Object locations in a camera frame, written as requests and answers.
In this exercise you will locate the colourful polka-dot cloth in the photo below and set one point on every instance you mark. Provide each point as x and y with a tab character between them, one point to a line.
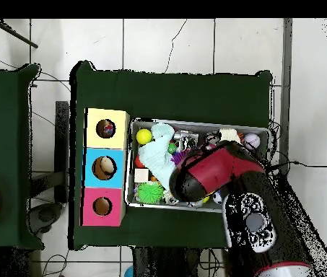
107	129

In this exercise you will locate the cream knitted cloth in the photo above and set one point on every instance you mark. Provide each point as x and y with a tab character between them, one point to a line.
229	135

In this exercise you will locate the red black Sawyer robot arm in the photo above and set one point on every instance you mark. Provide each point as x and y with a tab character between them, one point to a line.
215	170

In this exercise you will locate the shallow silver mesh bin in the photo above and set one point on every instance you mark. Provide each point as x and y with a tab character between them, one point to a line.
151	206

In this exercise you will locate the wooden box with three holes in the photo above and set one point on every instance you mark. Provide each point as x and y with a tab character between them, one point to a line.
119	115

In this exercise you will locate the mint green knitted cloth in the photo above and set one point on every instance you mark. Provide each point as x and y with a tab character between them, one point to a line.
156	161

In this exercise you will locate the purple spiky rubber ball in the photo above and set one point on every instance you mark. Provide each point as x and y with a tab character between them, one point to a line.
179	158

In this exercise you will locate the yellow plastic ball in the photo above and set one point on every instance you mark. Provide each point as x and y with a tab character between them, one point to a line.
143	136

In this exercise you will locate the orange-red ball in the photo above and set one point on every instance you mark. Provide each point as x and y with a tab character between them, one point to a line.
139	163

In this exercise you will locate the small wooden cube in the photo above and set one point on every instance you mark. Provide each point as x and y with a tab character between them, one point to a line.
141	175

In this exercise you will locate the green spiky ball with eyes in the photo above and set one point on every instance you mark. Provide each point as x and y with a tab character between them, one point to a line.
150	192

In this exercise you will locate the white baseball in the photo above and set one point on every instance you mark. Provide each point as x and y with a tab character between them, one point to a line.
251	140

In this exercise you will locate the black metal stand bar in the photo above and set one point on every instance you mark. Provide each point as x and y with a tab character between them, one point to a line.
62	144

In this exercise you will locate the dark green side table cloth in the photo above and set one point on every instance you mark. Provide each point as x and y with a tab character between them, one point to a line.
4	115

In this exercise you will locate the black tripod leg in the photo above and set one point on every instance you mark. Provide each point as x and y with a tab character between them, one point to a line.
18	35

